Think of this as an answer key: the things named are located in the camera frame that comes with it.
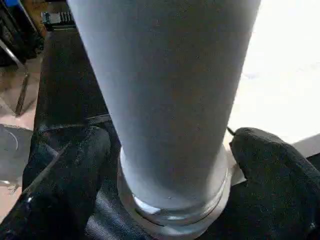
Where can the white plastic table leg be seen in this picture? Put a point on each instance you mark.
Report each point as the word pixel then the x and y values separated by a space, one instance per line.
pixel 170 87

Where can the black metal stand leg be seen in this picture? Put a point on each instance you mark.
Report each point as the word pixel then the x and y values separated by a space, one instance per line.
pixel 21 95

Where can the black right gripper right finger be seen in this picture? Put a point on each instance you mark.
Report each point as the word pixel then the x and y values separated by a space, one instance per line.
pixel 280 190

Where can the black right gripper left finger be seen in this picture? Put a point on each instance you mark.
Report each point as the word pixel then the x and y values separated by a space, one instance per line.
pixel 65 195

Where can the black work surface mat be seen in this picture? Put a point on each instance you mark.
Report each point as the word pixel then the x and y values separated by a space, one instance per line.
pixel 65 75

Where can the white plastic table top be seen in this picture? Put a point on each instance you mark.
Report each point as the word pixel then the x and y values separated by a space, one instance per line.
pixel 280 75

